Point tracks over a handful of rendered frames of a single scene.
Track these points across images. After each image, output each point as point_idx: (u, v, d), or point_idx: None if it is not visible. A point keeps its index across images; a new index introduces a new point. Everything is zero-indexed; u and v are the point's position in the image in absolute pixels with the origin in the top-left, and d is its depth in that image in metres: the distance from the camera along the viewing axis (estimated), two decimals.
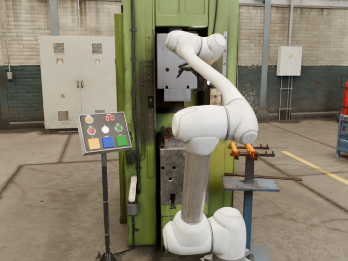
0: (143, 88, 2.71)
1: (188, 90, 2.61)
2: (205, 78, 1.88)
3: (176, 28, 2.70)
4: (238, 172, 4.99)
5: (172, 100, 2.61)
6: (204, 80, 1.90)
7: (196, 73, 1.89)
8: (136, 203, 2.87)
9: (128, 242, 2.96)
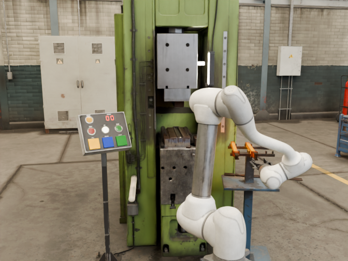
0: (143, 88, 2.71)
1: (188, 90, 2.61)
2: None
3: (176, 28, 2.70)
4: (238, 172, 4.99)
5: (172, 100, 2.61)
6: None
7: None
8: (136, 203, 2.87)
9: (128, 242, 2.96)
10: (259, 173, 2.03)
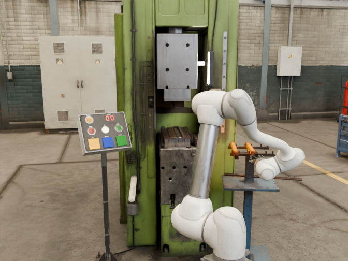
0: (143, 88, 2.71)
1: (188, 90, 2.61)
2: None
3: (176, 28, 2.70)
4: (238, 172, 4.99)
5: (172, 100, 2.61)
6: None
7: None
8: (136, 203, 2.87)
9: (128, 242, 2.96)
10: (255, 165, 2.17)
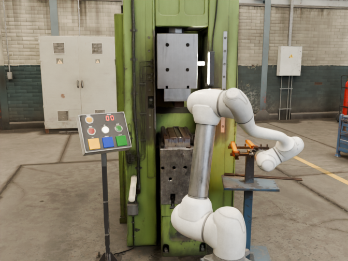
0: (143, 88, 2.71)
1: (188, 90, 2.61)
2: None
3: (176, 28, 2.70)
4: (238, 172, 4.99)
5: (172, 100, 2.61)
6: None
7: None
8: (136, 203, 2.87)
9: (128, 242, 2.96)
10: (255, 158, 2.16)
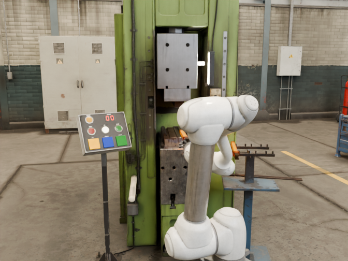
0: (143, 88, 2.71)
1: (188, 90, 2.61)
2: None
3: (176, 28, 2.70)
4: (238, 172, 4.99)
5: (172, 100, 2.61)
6: None
7: None
8: (136, 203, 2.87)
9: (128, 242, 2.96)
10: (184, 150, 2.00)
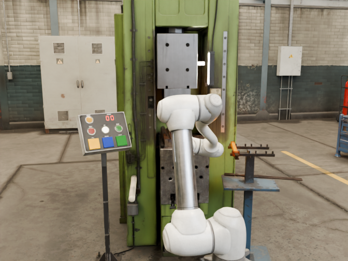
0: (143, 88, 2.71)
1: (188, 90, 2.61)
2: None
3: (176, 28, 2.70)
4: (238, 172, 4.99)
5: None
6: None
7: None
8: (136, 203, 2.87)
9: (128, 242, 2.96)
10: None
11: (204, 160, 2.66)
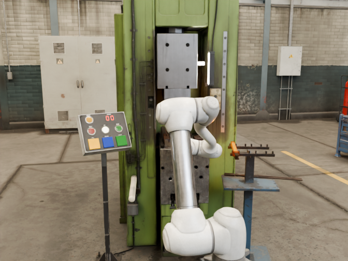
0: (143, 88, 2.71)
1: (188, 90, 2.61)
2: None
3: (176, 28, 2.70)
4: (238, 172, 4.99)
5: None
6: None
7: None
8: (136, 203, 2.87)
9: (128, 242, 2.96)
10: None
11: (204, 160, 2.66)
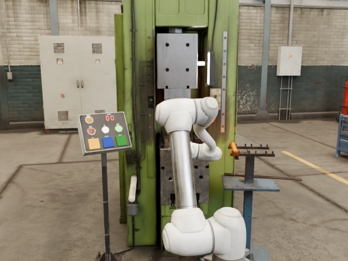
0: (143, 88, 2.71)
1: (188, 90, 2.61)
2: None
3: (176, 28, 2.70)
4: (238, 172, 4.99)
5: None
6: None
7: None
8: (136, 203, 2.87)
9: (128, 242, 2.96)
10: None
11: (204, 160, 2.66)
